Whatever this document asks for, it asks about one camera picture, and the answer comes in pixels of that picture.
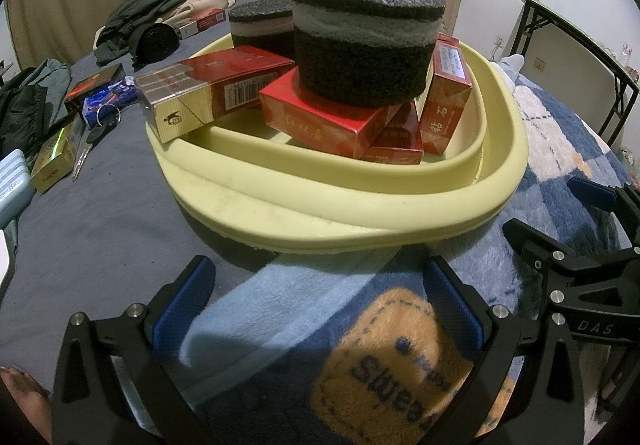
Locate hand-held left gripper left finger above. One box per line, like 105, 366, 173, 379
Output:
51, 255, 217, 445

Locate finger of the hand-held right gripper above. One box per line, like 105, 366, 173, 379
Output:
501, 219, 640, 315
567, 176, 640, 246

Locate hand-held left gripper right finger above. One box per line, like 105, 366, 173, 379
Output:
424, 255, 586, 445

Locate dark red cigarette box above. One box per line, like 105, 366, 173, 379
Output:
360, 100, 425, 166

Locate orange red cigarette box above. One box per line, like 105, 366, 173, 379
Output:
419, 32, 474, 156

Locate yellow plastic basin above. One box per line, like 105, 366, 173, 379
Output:
145, 32, 530, 253

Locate red and gold cigarette box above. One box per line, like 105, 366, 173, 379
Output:
136, 45, 295, 144

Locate large round dark sponge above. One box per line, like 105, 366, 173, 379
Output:
291, 0, 447, 108

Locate small round dark sponge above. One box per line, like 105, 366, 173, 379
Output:
228, 0, 297, 60

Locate blue and white fleece blanket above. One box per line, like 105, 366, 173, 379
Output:
125, 70, 640, 445

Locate grey bed sheet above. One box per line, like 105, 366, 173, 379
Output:
0, 50, 281, 326

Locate black folding table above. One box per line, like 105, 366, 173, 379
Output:
509, 0, 640, 148

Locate person's leg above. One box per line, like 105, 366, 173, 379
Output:
0, 365, 53, 445

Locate light blue case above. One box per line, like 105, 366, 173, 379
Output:
0, 148, 37, 226

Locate blue packet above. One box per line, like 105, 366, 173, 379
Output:
81, 79, 138, 126

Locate dark brown box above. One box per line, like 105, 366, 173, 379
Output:
64, 62, 126, 113

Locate grey green jacket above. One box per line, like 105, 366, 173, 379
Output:
0, 58, 73, 158

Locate red box with dark edge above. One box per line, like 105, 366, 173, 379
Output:
177, 8, 228, 40

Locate dark green clothing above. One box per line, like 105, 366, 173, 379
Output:
92, 0, 198, 66

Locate keys on ring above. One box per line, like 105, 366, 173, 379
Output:
72, 104, 122, 182

